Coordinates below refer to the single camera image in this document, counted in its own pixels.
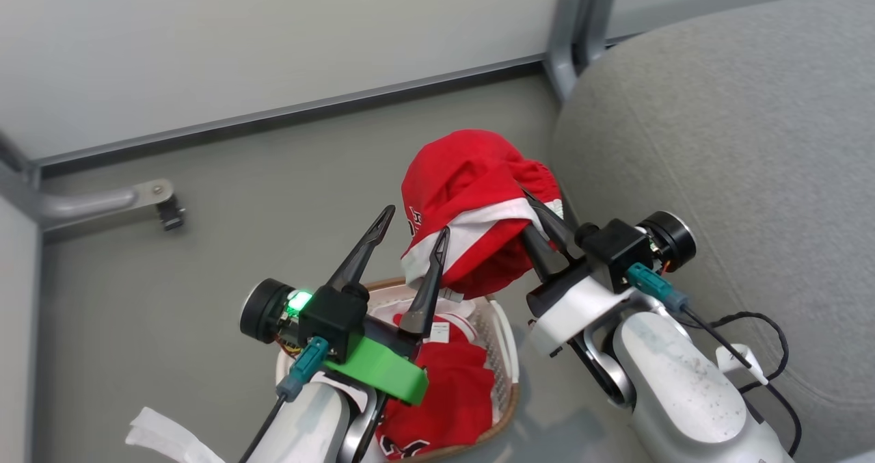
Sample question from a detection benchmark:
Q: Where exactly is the grey metal partition foot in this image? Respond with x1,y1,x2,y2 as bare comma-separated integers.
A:
37,178,176,234

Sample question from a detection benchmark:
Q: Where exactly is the white cable clip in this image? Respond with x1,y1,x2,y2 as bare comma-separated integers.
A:
715,343,753,383

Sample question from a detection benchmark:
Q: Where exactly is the black cable teal plug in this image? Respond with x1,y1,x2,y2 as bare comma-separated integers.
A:
625,263,803,458
237,336,331,463

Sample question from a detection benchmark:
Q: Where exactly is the red garment with lettering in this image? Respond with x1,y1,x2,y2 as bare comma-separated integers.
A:
375,313,497,462

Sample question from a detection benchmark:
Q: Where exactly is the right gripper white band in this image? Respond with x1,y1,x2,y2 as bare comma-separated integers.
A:
522,188,698,358

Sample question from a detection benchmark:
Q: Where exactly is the grey fabric sofa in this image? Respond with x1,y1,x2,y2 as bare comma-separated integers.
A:
549,0,875,463

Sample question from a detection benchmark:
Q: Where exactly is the white fabric strap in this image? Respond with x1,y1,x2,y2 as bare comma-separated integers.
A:
124,406,228,463

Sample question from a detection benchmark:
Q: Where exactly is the white laundry basket brown rim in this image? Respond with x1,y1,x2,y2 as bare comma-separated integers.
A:
275,278,522,463

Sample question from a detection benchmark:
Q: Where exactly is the white garment red trim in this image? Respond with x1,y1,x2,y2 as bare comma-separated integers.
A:
368,287,490,346

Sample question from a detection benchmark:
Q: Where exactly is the red garment white waistband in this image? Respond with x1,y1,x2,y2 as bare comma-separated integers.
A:
399,129,565,301

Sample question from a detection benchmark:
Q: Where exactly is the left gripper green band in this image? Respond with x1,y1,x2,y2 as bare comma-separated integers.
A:
239,204,451,406

